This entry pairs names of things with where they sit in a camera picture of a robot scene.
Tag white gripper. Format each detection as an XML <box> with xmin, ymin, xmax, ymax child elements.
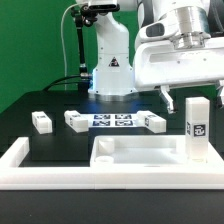
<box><xmin>133</xmin><ymin>22</ymin><xmax>224</xmax><ymax>114</ymax></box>

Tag white desk tabletop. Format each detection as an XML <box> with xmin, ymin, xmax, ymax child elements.
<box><xmin>90</xmin><ymin>135</ymin><xmax>224</xmax><ymax>174</ymax></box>

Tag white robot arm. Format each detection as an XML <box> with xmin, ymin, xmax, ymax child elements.
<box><xmin>76</xmin><ymin>0</ymin><xmax>224</xmax><ymax>113</ymax></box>

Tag AprilTag marker sheet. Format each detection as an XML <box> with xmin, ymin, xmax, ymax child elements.
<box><xmin>84</xmin><ymin>113</ymin><xmax>144</xmax><ymax>128</ymax></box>

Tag white U-shaped fence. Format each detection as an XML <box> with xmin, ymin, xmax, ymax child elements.
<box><xmin>0</xmin><ymin>137</ymin><xmax>224</xmax><ymax>190</ymax></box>

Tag black camera on mount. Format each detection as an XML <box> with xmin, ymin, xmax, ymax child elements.
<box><xmin>89</xmin><ymin>3</ymin><xmax>120</xmax><ymax>13</ymax></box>

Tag black cables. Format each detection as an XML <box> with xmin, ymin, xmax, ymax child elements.
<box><xmin>42</xmin><ymin>75</ymin><xmax>83</xmax><ymax>92</ymax></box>

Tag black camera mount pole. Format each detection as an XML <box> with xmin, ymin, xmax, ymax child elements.
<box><xmin>71</xmin><ymin>5</ymin><xmax>95</xmax><ymax>91</ymax></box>

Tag white cable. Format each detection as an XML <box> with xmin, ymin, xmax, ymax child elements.
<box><xmin>60</xmin><ymin>3</ymin><xmax>78</xmax><ymax>91</ymax></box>

